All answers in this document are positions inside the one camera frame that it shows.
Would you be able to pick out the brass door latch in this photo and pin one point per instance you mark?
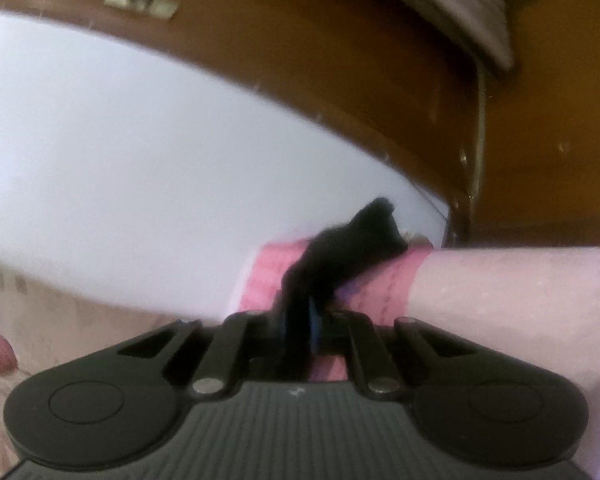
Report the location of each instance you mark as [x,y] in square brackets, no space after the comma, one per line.
[161,9]

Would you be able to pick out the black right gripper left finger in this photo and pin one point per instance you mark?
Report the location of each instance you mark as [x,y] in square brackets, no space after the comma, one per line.
[121,402]

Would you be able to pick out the pink checked bed sheet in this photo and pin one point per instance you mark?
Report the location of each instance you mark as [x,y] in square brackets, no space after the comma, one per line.
[541,306]

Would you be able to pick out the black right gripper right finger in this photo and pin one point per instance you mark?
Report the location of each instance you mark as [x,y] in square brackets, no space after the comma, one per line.
[476,403]

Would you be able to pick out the black printed small garment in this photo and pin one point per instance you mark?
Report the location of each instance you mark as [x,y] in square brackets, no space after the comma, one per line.
[332,259]

